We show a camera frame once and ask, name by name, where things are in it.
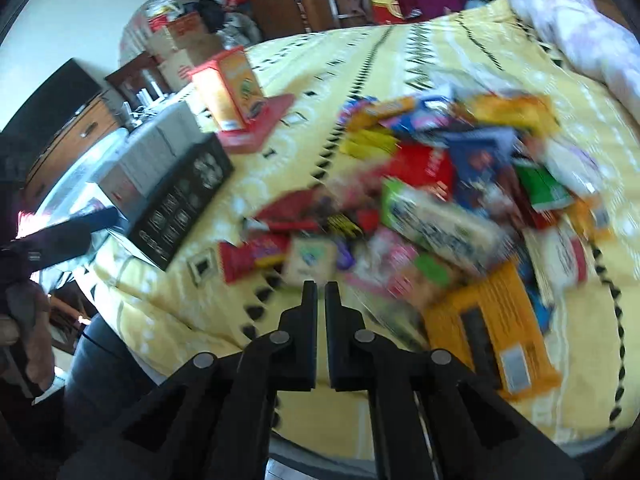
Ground flat red box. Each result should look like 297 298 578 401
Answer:
216 92 297 155

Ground person's left forearm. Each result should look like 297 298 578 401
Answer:
0 370 76 480

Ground person's leg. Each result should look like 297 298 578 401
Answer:
62 310 168 411

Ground light blue plastic basin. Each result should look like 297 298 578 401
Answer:
27 127 132 241

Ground black television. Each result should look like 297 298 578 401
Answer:
0 57 105 141

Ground black bag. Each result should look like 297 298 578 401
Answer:
196 0 227 33

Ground white grey box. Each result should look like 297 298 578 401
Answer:
86 100 207 223

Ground pile of snack packets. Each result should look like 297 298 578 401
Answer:
216 89 618 402

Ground orange red carton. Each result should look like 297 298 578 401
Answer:
189 46 266 134

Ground clear plastic bag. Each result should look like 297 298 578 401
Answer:
119 0 201 63

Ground black printed box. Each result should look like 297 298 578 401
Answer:
126 132 236 272

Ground green white snack packet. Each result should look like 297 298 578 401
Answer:
379 179 503 273

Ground person's left hand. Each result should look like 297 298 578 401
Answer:
0 280 53 386

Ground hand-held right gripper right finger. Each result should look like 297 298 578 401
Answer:
325 281 586 480

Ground red gold box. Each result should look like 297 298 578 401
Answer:
369 0 407 25

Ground wooden dresser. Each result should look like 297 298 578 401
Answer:
24 94 127 203

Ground cardboard box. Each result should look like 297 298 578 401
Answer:
159 35 227 93
149 12 203 58

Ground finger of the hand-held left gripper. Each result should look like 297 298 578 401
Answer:
30 207 121 271

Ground dark wooden shelf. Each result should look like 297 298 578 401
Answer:
104 51 173 111

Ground pink floral quilt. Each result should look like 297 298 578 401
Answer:
506 0 640 123

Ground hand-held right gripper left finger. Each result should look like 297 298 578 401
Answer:
57 280 319 480

